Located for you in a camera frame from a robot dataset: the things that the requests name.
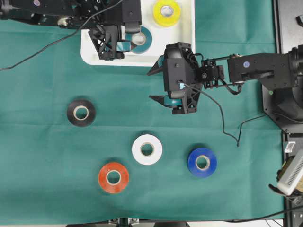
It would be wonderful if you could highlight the black aluminium frame rail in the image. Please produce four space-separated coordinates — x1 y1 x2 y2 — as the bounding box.
272 0 303 52

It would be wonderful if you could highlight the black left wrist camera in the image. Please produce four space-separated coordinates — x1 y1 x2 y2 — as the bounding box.
104 0 143 34

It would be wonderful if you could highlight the red tape roll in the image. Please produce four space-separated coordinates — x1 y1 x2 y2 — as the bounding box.
98 162 129 194

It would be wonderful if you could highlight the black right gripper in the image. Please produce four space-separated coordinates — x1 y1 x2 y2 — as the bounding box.
147 43 224 114

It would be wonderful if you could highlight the green table cloth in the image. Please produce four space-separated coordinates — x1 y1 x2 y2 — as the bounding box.
0 0 286 226

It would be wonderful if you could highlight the black camera stand base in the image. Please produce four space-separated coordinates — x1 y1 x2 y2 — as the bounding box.
66 218 190 227

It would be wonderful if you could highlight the white plastic case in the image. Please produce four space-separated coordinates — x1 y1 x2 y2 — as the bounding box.
80 0 196 67

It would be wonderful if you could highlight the yellow tape roll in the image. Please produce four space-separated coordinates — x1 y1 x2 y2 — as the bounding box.
153 0 181 27

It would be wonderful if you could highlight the white perforated box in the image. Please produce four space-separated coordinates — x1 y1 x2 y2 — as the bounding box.
277 149 303 196

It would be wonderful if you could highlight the white tape roll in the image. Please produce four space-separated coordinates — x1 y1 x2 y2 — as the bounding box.
132 134 163 166

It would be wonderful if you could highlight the black left camera cable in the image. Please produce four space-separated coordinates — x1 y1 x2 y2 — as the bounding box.
0 0 125 71

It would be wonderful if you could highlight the black right camera cable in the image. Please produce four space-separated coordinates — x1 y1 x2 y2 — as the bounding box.
183 82 303 148

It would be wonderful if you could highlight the blue tape roll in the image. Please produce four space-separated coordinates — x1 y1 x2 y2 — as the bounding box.
187 148 217 178

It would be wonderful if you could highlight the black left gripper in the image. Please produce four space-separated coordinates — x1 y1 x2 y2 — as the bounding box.
88 0 137 61

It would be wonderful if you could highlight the black camera cable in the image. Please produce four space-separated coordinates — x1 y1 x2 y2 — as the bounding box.
183 82 303 148
0 0 125 71

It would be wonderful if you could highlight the teal tape roll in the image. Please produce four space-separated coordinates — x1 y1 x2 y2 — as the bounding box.
125 26 152 54

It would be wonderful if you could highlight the black tape roll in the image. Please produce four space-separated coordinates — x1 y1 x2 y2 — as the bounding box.
66 96 96 127

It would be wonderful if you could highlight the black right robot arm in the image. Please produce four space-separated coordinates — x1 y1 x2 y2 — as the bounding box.
149 42 303 134

